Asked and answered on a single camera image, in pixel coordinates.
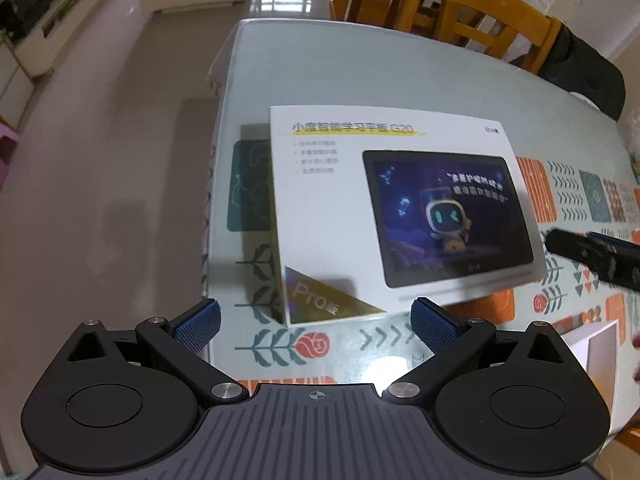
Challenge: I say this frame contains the white cardboard box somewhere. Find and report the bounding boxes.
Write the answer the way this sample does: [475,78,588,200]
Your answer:
[550,320,621,413]

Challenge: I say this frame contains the white tablet product box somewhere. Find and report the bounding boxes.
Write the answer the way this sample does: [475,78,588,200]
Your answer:
[269,106,547,327]

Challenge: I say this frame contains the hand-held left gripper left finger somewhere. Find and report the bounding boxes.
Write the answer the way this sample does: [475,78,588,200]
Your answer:
[65,298,250,403]

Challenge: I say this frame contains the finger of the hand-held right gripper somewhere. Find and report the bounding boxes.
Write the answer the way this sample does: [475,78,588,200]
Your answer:
[544,229,640,292]

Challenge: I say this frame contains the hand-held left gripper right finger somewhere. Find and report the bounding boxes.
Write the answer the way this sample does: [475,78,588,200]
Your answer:
[382,297,571,403]

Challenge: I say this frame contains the patterned tablecloth desktop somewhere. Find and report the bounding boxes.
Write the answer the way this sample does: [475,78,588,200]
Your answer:
[200,18,640,436]

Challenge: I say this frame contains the white television cabinet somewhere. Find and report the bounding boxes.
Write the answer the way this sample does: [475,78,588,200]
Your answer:
[0,0,126,81]

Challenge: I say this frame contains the purple plastic stool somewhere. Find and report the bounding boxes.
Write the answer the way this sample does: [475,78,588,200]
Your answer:
[0,117,22,196]

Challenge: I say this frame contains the wooden cabinet with white drawers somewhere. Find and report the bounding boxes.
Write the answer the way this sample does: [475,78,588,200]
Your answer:
[0,42,37,127]

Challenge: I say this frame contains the black bag on chair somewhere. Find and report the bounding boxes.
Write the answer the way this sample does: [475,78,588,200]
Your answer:
[542,22,629,122]

